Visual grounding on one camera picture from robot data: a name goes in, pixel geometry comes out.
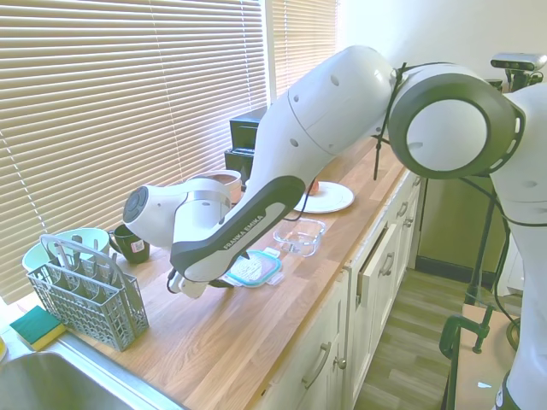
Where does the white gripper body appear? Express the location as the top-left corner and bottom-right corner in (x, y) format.
(177, 275), (211, 302)

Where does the clear lid with teal seal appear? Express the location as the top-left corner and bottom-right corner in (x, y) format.
(224, 248), (285, 290)

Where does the clear glass food container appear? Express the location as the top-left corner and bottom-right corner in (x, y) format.
(273, 217), (329, 259)

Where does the black mug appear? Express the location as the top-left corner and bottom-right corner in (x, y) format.
(108, 225), (152, 266)

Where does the pink bowl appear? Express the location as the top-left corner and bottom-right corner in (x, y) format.
(187, 170), (243, 207)

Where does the white base cabinet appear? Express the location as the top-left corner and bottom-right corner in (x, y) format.
(256, 168), (429, 410)

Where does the white round plate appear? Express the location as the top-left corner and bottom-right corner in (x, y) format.
(292, 180), (356, 215)

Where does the gray plastic cutlery basket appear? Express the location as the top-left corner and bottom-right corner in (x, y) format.
(26, 233), (150, 353)

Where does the mint green bowl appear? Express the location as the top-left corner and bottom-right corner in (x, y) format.
(21, 228), (110, 275)

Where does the black steel toaster oven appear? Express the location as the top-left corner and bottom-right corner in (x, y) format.
(223, 106), (268, 181)

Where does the green and yellow sponge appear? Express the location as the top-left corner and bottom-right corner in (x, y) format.
(9, 305), (68, 353)

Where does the stainless steel sink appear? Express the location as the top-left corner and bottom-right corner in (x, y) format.
(0, 331), (202, 410)

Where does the wide beige window blind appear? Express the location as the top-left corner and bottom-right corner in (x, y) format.
(0, 0), (268, 307)

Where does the stainless steel dishwasher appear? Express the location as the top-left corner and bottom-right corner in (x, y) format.
(415, 170), (497, 275)

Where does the green metal clamp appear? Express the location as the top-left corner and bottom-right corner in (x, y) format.
(438, 301), (497, 365)

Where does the narrow beige window blind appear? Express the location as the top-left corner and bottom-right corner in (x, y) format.
(271, 0), (339, 102)

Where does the wooden robot mounting table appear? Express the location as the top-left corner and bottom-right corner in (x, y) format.
(444, 298), (521, 410)

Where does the white tall cabinet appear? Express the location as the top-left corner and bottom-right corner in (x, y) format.
(497, 238), (525, 296)

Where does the long silver cabinet handle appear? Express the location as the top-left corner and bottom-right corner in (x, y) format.
(300, 341), (333, 390)

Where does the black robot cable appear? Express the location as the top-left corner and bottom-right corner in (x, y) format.
(281, 61), (408, 223)

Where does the black camera stand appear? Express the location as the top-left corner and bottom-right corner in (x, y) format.
(463, 70), (544, 307)

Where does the silver camera on stand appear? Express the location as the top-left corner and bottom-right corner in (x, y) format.
(490, 51), (547, 73)

